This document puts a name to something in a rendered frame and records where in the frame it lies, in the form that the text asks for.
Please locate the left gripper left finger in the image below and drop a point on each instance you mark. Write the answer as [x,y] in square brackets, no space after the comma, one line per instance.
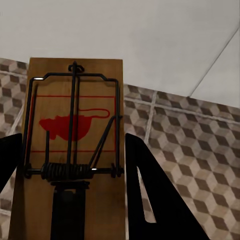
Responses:
[10,148]

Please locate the furniture sink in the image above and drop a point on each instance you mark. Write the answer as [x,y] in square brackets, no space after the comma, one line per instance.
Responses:
[181,47]

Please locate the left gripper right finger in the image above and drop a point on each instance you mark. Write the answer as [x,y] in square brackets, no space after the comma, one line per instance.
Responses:
[174,219]

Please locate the mousetrap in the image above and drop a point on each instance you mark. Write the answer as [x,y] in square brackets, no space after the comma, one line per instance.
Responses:
[70,179]

